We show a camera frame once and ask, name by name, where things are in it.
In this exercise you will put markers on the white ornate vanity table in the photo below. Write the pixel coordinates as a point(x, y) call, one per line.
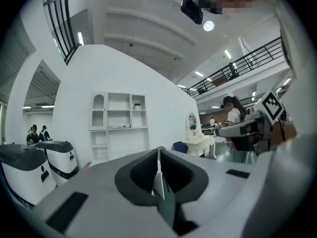
point(198, 141)

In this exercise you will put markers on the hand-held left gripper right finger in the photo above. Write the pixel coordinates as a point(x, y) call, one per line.
point(213, 182)

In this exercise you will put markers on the black window frame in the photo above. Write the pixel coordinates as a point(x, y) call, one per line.
point(59, 21)

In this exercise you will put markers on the person's light shirt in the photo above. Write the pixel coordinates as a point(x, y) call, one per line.
point(302, 58)

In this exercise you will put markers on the round ceiling light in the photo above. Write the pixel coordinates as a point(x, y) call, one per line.
point(208, 25)

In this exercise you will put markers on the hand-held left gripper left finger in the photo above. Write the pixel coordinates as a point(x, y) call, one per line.
point(99, 195)

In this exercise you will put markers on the black head-mounted camera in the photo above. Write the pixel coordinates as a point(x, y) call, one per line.
point(192, 9)

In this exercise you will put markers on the person's right hand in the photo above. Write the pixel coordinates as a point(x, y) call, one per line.
point(287, 131)

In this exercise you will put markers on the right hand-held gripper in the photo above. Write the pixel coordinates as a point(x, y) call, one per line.
point(270, 105)

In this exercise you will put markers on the small potted plant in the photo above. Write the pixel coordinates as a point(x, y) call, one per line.
point(137, 105)

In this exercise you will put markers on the blue chair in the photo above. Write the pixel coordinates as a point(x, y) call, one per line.
point(179, 146)

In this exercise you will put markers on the black balcony railing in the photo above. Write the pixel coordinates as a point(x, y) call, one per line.
point(235, 68)

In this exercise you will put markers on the white shelf cabinet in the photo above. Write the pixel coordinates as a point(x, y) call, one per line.
point(119, 118)

